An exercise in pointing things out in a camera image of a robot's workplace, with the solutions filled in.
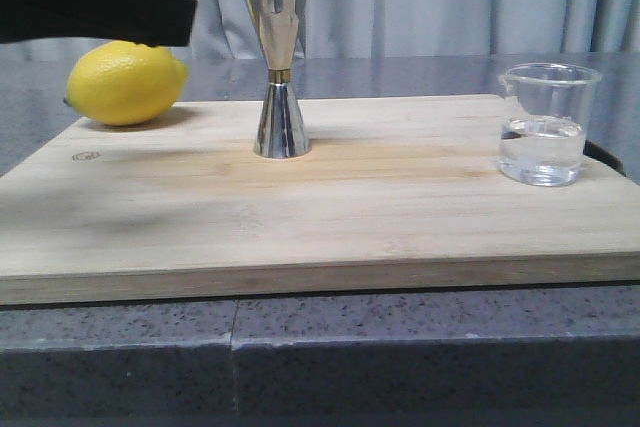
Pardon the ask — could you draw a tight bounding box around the steel double jigger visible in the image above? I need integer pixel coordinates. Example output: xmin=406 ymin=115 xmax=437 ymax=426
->
xmin=245 ymin=0 xmax=310 ymax=159

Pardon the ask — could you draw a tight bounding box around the wooden cutting board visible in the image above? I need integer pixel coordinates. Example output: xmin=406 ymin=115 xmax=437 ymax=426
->
xmin=1 ymin=95 xmax=639 ymax=305

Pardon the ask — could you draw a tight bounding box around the black cutting board handle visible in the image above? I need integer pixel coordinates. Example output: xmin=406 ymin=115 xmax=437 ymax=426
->
xmin=583 ymin=140 xmax=626 ymax=176

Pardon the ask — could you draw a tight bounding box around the clear glass beaker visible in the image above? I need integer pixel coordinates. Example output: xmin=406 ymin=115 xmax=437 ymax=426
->
xmin=498 ymin=62 xmax=603 ymax=187

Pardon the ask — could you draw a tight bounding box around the yellow lemon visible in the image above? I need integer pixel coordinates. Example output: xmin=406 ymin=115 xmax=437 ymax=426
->
xmin=64 ymin=41 xmax=188 ymax=126

